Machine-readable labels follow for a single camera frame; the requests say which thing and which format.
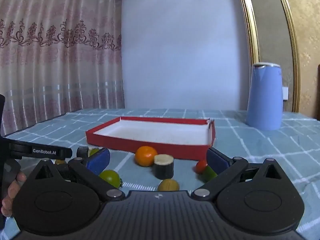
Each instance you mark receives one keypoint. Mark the pink patterned curtain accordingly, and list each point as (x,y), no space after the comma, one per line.
(57,55)

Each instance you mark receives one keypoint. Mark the black cylinder white top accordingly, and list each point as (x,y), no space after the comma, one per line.
(163,168)

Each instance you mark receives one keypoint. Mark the red cherry tomato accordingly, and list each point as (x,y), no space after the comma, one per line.
(200,166)

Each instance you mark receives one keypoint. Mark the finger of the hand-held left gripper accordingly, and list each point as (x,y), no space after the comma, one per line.
(82,152)

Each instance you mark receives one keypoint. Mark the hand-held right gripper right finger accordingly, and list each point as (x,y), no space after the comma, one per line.
(217,160)

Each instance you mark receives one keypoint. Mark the small yellow-green tomato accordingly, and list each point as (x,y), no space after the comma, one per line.
(93,152)

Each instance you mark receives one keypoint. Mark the large green tomato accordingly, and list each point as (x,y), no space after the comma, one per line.
(111,177)

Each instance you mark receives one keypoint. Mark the blue checked tablecloth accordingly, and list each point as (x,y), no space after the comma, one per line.
(262,150)

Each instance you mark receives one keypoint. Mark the dark wooden furniture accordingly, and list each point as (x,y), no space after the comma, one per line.
(319,92)

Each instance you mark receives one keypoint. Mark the small dark green tomato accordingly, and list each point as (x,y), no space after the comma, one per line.
(208,174)

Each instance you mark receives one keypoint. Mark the blue electric kettle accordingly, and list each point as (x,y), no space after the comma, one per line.
(265,97)

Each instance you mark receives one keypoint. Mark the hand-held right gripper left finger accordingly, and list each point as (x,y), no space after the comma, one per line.
(98,160)

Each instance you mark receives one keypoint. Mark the red cardboard box tray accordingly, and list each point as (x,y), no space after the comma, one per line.
(155,130)

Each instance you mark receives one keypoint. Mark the person's left hand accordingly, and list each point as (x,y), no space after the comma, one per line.
(11,197)

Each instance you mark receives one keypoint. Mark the orange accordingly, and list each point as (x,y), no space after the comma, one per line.
(145,156)

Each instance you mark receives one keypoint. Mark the gold wall moulding strip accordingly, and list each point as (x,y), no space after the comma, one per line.
(254,35)
(295,62)

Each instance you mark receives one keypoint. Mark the white wall socket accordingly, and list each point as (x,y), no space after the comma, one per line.
(285,93)

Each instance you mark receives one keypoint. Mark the small orange-yellow tomato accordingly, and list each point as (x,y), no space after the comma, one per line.
(60,161)

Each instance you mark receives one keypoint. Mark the yellow cherry tomato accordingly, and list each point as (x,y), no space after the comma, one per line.
(168,185)

